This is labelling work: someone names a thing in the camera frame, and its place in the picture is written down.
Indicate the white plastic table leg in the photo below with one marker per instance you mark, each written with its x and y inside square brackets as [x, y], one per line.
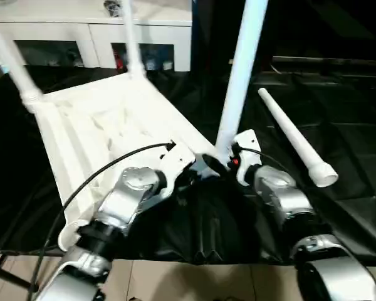
[241, 62]
[291, 131]
[132, 40]
[12, 62]

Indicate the white plastic table top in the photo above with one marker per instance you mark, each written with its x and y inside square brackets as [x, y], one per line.
[97, 125]

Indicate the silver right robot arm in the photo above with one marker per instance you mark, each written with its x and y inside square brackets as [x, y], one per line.
[285, 200]

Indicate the black mat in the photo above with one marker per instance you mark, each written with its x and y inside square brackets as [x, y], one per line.
[206, 225]

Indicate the small white cup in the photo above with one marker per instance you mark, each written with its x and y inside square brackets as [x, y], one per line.
[167, 65]

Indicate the red bottle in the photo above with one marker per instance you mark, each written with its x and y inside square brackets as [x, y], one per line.
[118, 59]

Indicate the dark object on cabinet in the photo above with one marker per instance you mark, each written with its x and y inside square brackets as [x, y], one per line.
[110, 7]

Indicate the white cabinet with glass doors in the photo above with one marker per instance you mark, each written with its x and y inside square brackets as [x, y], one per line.
[65, 31]

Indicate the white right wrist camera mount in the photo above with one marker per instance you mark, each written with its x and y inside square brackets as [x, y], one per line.
[247, 144]

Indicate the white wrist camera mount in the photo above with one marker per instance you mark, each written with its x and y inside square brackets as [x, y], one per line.
[175, 163]
[247, 144]

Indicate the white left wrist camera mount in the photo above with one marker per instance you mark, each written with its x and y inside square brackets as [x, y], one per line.
[175, 163]

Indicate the black metal table frame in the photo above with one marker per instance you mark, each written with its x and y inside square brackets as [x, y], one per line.
[9, 272]

